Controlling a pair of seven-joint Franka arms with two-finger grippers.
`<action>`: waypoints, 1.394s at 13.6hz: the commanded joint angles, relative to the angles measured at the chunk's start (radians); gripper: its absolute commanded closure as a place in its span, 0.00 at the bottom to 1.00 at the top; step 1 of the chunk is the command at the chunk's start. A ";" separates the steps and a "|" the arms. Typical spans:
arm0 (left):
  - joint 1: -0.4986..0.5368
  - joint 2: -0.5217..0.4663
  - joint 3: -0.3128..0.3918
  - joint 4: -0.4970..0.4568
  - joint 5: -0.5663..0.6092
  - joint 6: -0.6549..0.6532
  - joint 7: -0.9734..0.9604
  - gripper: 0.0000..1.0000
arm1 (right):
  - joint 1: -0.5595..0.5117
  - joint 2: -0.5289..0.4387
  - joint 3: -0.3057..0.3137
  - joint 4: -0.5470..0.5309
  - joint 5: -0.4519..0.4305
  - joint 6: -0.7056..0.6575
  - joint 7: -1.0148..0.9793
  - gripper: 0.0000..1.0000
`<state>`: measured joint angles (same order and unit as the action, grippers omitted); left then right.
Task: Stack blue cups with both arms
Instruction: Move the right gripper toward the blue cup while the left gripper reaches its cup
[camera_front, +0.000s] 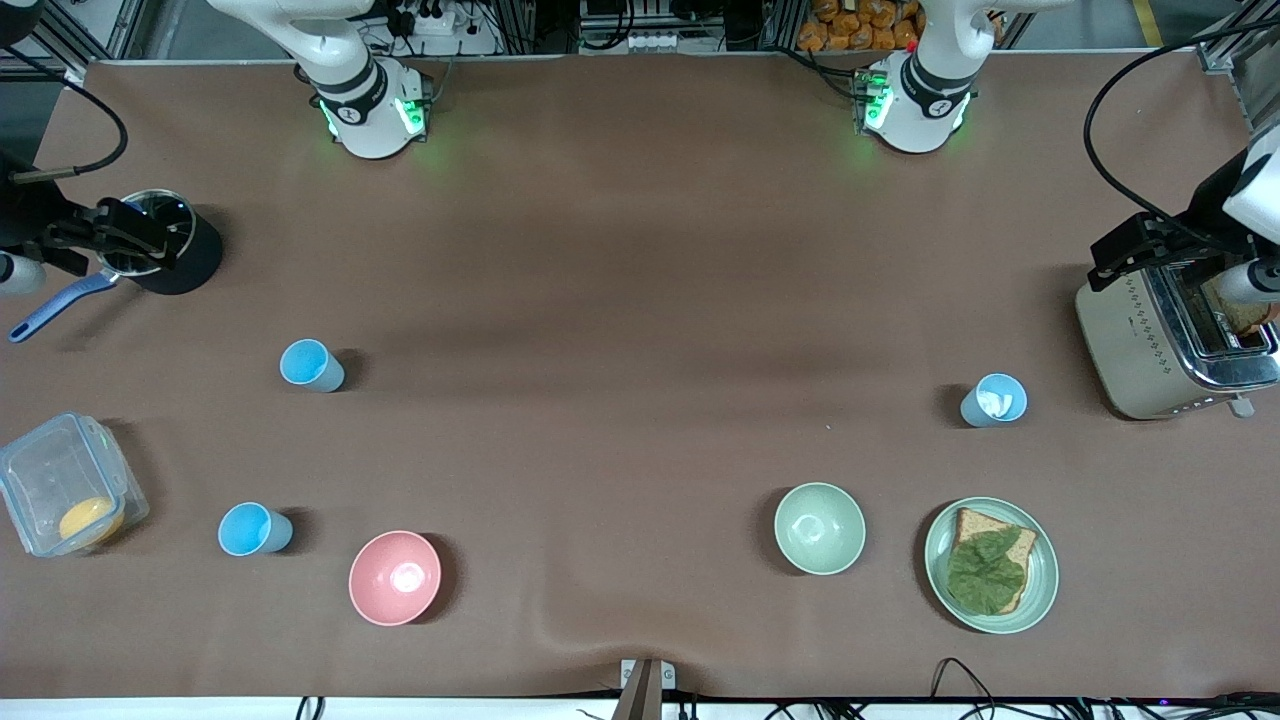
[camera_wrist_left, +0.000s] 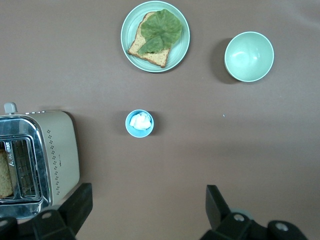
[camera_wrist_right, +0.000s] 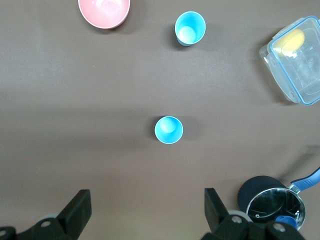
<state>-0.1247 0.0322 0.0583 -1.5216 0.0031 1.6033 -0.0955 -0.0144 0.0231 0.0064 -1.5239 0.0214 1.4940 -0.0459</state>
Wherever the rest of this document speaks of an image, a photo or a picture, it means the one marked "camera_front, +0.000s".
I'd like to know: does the black saucepan with blue handle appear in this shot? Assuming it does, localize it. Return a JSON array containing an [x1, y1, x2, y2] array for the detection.
[[8, 188, 224, 345]]

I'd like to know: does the white power strip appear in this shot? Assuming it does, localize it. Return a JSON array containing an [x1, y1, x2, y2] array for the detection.
[[412, 0, 463, 37]]

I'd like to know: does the green lettuce leaf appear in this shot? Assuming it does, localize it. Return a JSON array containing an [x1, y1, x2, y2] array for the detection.
[[946, 527, 1028, 615]]

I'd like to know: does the brown table cover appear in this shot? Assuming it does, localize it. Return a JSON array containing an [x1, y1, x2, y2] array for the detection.
[[0, 50, 1280, 701]]

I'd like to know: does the brown toast slice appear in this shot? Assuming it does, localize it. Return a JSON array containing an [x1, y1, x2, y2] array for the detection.
[[1203, 280, 1278, 338]]

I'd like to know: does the clear plastic food container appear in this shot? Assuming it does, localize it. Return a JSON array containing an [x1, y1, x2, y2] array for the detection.
[[0, 411, 151, 559]]

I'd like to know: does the black looped cable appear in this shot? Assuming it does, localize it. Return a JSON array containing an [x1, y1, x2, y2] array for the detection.
[[930, 657, 1006, 720]]

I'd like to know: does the orange round food piece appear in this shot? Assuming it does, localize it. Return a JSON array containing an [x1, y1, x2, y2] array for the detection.
[[57, 496, 127, 547]]

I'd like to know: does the pale green plate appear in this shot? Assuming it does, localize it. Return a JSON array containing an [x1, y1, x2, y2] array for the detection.
[[923, 497, 1060, 635]]

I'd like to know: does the bag of orange snacks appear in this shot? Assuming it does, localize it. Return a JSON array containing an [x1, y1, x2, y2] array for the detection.
[[797, 0, 923, 53]]

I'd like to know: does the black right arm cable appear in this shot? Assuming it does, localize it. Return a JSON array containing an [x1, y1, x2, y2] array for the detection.
[[0, 44, 130, 187]]

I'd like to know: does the blue plastic cup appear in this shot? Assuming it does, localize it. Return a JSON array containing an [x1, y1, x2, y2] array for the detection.
[[279, 339, 346, 393], [218, 502, 295, 557]]

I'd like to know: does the brown bread slice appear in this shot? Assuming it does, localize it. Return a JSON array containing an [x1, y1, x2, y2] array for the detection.
[[953, 507, 1040, 615]]

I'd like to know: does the metal table edge bracket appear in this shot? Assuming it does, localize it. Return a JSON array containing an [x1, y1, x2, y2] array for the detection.
[[619, 657, 677, 720]]

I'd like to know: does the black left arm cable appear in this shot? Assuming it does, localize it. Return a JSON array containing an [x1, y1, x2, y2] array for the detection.
[[1083, 15, 1280, 246]]

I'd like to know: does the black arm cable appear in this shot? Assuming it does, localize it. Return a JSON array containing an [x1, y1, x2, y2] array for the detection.
[[1083, 15, 1280, 246], [0, 44, 130, 187]]

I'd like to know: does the beige steel toaster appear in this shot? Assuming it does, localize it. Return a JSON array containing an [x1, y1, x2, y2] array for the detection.
[[1075, 262, 1280, 421]]

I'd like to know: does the pale green bowl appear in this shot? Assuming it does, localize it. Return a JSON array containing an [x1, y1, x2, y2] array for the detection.
[[773, 482, 867, 577]]

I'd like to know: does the pink bowl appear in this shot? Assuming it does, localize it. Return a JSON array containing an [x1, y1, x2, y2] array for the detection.
[[348, 530, 443, 628]]

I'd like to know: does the grey-blue plastic cup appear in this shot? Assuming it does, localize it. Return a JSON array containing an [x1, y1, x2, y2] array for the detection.
[[960, 373, 1029, 429]]

